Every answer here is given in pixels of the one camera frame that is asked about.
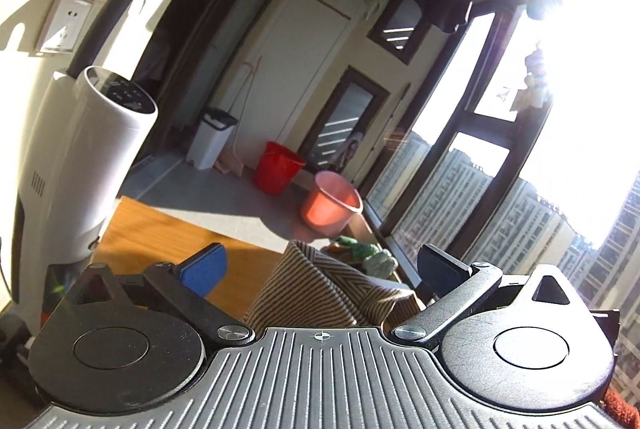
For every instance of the white wall socket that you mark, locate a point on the white wall socket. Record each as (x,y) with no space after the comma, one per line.
(65,21)

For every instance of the small dark-framed window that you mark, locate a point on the small dark-framed window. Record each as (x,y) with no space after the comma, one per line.
(400,26)

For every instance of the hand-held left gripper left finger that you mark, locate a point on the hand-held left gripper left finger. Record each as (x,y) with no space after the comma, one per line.
(205,266)

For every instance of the large dark-framed window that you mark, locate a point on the large dark-framed window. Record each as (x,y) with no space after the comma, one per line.
(450,189)

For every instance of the brown striped garment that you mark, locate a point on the brown striped garment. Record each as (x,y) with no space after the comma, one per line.
(300,289)

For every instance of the pink plastic bucket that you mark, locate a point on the pink plastic bucket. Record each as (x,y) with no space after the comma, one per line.
(327,209)

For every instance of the white tower air purifier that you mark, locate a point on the white tower air purifier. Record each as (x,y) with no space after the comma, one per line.
(75,159)

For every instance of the green and white cloth pile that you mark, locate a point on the green and white cloth pile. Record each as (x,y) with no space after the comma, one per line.
(375,259)

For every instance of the small hanging items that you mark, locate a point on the small hanging items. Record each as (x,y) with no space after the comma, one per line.
(535,79)

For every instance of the red plastic bucket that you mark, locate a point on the red plastic bucket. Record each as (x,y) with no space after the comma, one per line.
(275,169)

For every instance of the dark-framed glass door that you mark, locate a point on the dark-framed glass door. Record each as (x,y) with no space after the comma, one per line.
(342,119)

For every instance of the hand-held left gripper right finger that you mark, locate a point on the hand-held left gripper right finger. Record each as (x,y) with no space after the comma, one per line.
(440,271)

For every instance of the white trash bin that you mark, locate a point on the white trash bin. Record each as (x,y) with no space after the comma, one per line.
(210,139)

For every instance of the white door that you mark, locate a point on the white door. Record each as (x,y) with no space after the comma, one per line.
(295,59)

